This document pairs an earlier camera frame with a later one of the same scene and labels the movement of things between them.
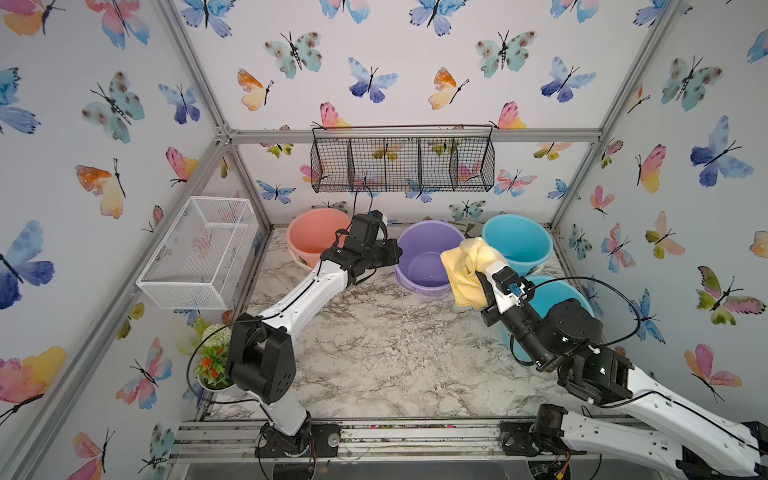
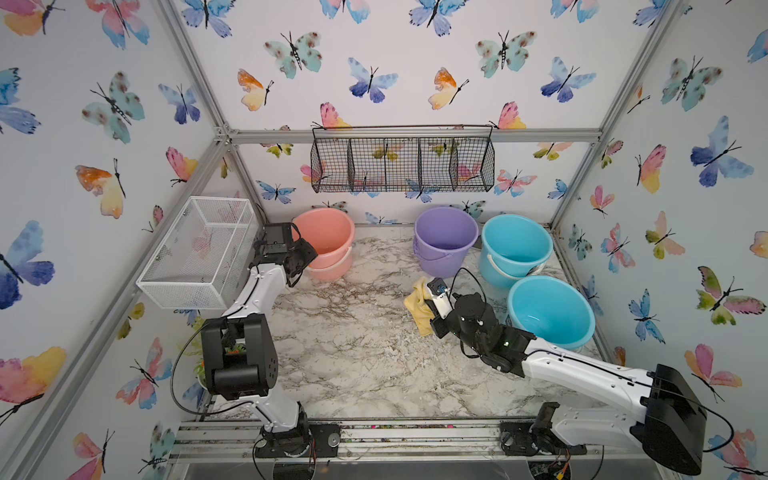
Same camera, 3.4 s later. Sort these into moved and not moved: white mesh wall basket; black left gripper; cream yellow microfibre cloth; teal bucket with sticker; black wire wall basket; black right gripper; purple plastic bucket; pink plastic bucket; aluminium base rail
Moved: cream yellow microfibre cloth; black left gripper; black right gripper; purple plastic bucket
Not moved: pink plastic bucket; teal bucket with sticker; black wire wall basket; aluminium base rail; white mesh wall basket
